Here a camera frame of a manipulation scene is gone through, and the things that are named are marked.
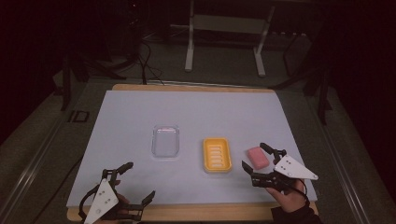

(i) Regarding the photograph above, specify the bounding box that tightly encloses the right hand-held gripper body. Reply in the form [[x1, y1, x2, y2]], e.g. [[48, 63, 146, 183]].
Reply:
[[251, 148, 319, 191]]

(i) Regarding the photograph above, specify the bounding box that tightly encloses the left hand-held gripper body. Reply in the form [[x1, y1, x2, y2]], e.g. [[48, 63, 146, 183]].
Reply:
[[82, 169, 144, 224]]

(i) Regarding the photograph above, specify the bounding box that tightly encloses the pink soap bar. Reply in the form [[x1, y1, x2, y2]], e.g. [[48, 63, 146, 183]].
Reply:
[[247, 146, 271, 171]]

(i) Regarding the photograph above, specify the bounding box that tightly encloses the person's left hand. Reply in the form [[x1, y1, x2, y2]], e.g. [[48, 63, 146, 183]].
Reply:
[[117, 192, 132, 207]]

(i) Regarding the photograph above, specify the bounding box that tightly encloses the person's right hand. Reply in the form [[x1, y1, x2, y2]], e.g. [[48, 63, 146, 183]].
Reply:
[[265, 179, 308, 215]]

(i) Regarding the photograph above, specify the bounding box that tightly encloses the yellow soap dish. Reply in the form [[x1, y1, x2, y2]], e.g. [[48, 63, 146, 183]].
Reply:
[[202, 137, 233, 174]]

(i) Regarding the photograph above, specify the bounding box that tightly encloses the clear plastic container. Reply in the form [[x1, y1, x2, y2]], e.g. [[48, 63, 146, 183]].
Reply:
[[150, 124, 181, 160]]

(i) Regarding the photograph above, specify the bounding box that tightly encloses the black floor plate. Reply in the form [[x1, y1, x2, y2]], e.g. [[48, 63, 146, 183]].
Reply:
[[68, 109, 91, 123]]

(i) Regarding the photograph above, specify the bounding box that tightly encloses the black tripod stand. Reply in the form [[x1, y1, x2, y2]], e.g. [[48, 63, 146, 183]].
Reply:
[[270, 62, 333, 126]]

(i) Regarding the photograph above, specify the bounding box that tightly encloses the pale blue table mat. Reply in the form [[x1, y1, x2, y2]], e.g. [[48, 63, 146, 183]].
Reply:
[[65, 90, 318, 209]]

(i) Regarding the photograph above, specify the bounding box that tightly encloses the dark floor box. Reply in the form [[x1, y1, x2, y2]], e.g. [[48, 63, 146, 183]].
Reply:
[[282, 32, 313, 77]]

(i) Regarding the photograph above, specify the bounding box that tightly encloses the white metal stand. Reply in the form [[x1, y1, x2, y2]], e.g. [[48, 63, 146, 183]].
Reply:
[[184, 0, 276, 77]]

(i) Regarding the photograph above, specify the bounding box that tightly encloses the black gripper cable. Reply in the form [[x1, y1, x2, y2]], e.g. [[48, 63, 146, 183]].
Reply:
[[78, 184, 105, 221], [290, 177, 311, 207]]

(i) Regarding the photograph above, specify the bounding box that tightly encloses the black floor cable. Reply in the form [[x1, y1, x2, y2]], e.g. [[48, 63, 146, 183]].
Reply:
[[136, 40, 165, 86]]

